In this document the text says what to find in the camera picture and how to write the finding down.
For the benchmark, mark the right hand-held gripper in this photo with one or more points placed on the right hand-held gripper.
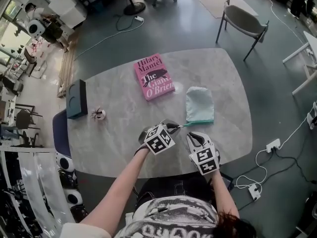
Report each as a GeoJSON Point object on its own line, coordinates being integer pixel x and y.
{"type": "Point", "coordinates": [205, 160]}

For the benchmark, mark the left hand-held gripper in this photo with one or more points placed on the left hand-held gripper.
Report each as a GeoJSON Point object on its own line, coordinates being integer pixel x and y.
{"type": "Point", "coordinates": [159, 140]}

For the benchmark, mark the light teal cloth pouch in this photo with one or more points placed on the light teal cloth pouch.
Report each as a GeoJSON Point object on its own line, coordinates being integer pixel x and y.
{"type": "Point", "coordinates": [200, 105]}

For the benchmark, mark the person's left forearm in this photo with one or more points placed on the person's left forearm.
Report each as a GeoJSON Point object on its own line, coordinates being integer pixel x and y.
{"type": "Point", "coordinates": [119, 185]}

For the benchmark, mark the person's right forearm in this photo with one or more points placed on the person's right forearm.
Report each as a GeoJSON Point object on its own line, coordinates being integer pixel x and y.
{"type": "Point", "coordinates": [224, 195]}

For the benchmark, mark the person's black trousers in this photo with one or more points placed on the person's black trousers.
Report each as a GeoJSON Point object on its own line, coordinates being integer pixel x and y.
{"type": "Point", "coordinates": [173, 187]}

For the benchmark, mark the pink book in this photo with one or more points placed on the pink book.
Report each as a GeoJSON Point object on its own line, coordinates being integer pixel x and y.
{"type": "Point", "coordinates": [153, 77]}

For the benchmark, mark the white power strip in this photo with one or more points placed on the white power strip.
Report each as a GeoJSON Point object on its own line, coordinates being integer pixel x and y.
{"type": "Point", "coordinates": [139, 18]}
{"type": "Point", "coordinates": [255, 192]}
{"type": "Point", "coordinates": [273, 145]}

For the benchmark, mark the person's patterned white shirt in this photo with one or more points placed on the person's patterned white shirt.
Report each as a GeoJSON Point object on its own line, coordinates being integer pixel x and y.
{"type": "Point", "coordinates": [173, 219]}

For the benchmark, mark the dark blue box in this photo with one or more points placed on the dark blue box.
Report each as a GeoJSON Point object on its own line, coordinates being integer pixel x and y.
{"type": "Point", "coordinates": [76, 99]}

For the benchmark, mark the white black round robot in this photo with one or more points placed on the white black round robot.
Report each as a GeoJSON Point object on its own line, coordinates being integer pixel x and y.
{"type": "Point", "coordinates": [65, 161]}
{"type": "Point", "coordinates": [73, 197]}

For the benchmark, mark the blue chair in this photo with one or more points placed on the blue chair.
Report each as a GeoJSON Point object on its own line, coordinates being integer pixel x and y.
{"type": "Point", "coordinates": [60, 133]}

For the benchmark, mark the wooden pallet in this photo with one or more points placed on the wooden pallet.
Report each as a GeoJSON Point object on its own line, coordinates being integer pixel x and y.
{"type": "Point", "coordinates": [68, 63]}

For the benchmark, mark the black standing fan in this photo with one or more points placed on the black standing fan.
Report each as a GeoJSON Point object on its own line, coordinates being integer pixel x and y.
{"type": "Point", "coordinates": [133, 7]}

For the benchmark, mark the grey armless chair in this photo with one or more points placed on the grey armless chair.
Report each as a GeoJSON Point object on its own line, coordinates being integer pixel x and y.
{"type": "Point", "coordinates": [244, 21]}

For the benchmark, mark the grey floor rug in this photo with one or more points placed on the grey floor rug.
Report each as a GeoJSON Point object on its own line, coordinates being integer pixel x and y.
{"type": "Point", "coordinates": [223, 1]}

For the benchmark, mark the white table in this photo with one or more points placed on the white table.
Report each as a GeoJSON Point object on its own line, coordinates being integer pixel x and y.
{"type": "Point", "coordinates": [304, 56]}

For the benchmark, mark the translucent plastic cover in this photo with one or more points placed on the translucent plastic cover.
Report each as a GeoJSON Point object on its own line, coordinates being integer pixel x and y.
{"type": "Point", "coordinates": [47, 190]}

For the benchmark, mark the white cabinet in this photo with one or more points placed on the white cabinet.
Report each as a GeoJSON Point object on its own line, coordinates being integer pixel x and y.
{"type": "Point", "coordinates": [68, 6]}

